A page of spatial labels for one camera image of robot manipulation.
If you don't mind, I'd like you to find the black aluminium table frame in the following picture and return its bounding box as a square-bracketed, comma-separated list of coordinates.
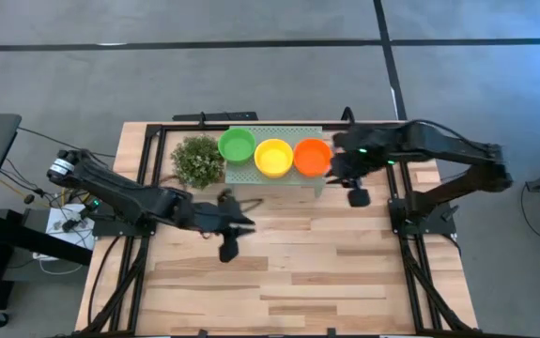
[74, 122, 480, 338]

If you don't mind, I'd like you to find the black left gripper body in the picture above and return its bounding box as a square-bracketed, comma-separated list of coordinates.
[189, 188, 242, 264]

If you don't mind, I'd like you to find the white power strip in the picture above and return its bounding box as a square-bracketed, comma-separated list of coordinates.
[43, 202, 97, 251]

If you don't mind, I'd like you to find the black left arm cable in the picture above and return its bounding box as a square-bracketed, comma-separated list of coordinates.
[235, 196, 265, 214]

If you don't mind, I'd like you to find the black bar device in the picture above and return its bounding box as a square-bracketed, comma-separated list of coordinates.
[172, 111, 260, 122]

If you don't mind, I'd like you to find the small artificial green plant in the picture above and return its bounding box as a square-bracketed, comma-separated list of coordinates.
[169, 133, 227, 192]

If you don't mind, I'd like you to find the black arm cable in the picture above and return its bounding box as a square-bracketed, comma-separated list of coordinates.
[235, 196, 265, 214]
[409, 118, 492, 149]

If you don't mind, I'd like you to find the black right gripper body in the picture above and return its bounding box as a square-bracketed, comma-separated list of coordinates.
[332, 131, 386, 209]

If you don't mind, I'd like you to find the green perforated metal shelf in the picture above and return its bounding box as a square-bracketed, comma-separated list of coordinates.
[224, 124, 327, 198]

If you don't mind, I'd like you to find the black desk foot bar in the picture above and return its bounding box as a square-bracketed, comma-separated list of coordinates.
[0, 208, 95, 268]

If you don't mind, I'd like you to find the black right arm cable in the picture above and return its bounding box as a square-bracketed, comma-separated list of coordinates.
[409, 118, 492, 149]

